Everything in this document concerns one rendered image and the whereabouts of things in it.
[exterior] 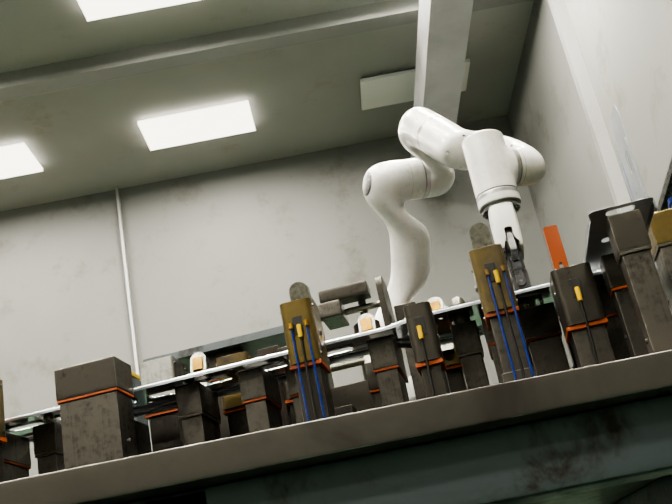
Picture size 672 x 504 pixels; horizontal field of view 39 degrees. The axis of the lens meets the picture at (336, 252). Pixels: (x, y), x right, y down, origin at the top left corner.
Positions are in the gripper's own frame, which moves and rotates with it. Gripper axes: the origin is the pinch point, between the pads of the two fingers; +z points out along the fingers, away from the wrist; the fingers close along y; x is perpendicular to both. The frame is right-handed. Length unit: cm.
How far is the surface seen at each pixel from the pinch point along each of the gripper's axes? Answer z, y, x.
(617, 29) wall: -338, -499, 152
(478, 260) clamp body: 0.7, 20.0, -7.1
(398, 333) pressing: 3.3, -3.3, -25.1
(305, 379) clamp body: 13.0, 16.0, -41.1
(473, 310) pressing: 3.2, -0.1, -10.0
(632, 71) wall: -299, -499, 153
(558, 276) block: 6.3, 18.5, 5.2
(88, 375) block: 3, 16, -81
